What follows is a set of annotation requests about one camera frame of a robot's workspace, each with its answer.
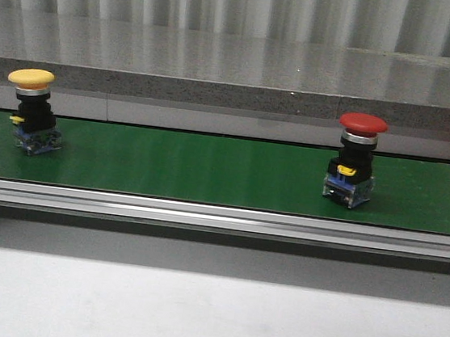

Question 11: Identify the green conveyor belt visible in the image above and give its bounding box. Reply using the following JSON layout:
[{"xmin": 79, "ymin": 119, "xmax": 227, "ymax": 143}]
[{"xmin": 0, "ymin": 112, "xmax": 450, "ymax": 235}]

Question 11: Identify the white panel under counter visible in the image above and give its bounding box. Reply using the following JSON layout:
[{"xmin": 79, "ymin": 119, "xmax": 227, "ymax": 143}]
[{"xmin": 0, "ymin": 80, "xmax": 450, "ymax": 162}]

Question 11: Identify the yellow mushroom push button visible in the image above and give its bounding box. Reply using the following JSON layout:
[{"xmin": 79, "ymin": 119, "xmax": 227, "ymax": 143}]
[{"xmin": 8, "ymin": 68, "xmax": 62, "ymax": 155}]

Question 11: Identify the grey speckled stone counter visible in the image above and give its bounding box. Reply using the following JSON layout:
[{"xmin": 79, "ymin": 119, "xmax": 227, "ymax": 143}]
[{"xmin": 0, "ymin": 7, "xmax": 450, "ymax": 133}]

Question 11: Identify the red mushroom push button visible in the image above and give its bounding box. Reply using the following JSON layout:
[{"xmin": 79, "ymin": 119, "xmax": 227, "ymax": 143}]
[{"xmin": 322, "ymin": 112, "xmax": 388, "ymax": 209}]

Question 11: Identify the aluminium conveyor frame rail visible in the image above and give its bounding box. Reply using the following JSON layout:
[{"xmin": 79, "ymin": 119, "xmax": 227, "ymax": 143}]
[{"xmin": 0, "ymin": 179, "xmax": 450, "ymax": 261}]

